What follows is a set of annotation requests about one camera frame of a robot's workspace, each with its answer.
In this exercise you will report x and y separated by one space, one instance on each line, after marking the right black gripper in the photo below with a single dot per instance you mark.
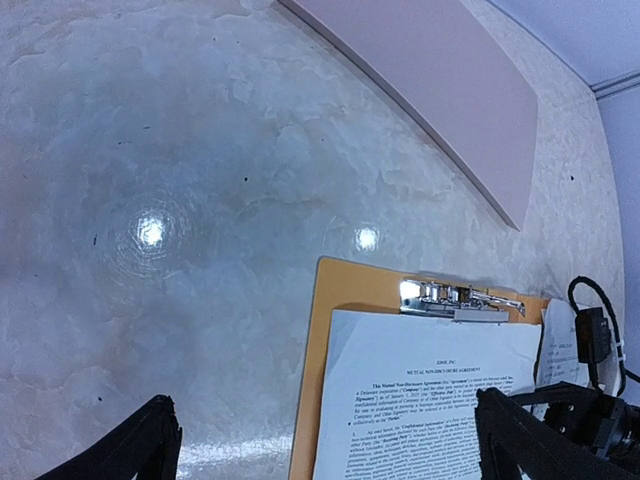
606 426

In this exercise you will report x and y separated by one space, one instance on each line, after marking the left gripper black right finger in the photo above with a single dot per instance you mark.
514 442

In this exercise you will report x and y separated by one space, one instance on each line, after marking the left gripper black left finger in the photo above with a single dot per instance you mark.
146 445

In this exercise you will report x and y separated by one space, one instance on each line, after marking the white printed sheet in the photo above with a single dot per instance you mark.
558 356

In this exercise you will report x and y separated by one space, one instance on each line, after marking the white printed sheet dense text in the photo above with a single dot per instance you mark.
399 393

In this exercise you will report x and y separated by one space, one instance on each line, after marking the orange folder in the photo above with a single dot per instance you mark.
339 284

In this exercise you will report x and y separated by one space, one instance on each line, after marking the pink-brown file folder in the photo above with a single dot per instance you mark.
442 67

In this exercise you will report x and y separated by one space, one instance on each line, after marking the orange folder edge clip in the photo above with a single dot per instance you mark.
456 303

